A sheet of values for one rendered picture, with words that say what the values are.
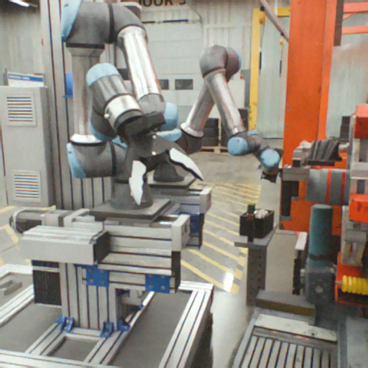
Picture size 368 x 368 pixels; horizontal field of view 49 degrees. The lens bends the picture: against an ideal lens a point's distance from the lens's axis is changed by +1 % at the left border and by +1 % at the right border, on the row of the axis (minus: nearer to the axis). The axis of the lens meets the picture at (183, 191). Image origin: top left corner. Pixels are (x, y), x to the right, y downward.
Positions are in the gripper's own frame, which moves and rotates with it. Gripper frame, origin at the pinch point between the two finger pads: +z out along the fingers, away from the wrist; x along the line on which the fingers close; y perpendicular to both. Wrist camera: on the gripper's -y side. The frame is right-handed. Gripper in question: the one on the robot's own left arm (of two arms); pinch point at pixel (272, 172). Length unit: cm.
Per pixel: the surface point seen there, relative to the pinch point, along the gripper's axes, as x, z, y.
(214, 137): -219, 752, -203
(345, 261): 37, -41, 33
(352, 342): 51, -17, 62
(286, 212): 13, -50, 23
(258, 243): 2.7, 17.0, 35.3
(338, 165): 42, 190, -62
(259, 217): -1.5, 24.0, 21.5
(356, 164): 29, -66, 5
